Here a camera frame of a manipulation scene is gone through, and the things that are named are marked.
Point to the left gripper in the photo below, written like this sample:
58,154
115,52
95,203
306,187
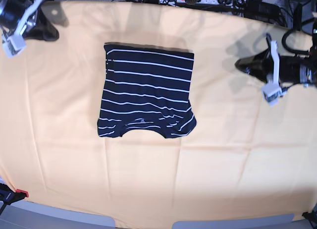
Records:
291,69

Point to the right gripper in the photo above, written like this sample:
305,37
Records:
26,18

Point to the navy white striped T-shirt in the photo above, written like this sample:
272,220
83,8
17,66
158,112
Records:
146,89

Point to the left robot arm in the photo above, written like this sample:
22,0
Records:
303,37

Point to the black power adapter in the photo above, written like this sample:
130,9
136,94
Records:
260,8

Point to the yellow tablecloth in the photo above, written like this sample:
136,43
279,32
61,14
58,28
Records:
243,160

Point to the black clamp right corner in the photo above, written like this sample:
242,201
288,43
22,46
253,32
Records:
311,217

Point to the red black clamp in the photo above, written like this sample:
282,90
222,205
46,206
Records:
9,196

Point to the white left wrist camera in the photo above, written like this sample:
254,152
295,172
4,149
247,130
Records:
272,92

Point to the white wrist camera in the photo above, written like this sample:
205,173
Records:
272,92
13,45

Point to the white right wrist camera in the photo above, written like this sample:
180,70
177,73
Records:
13,45

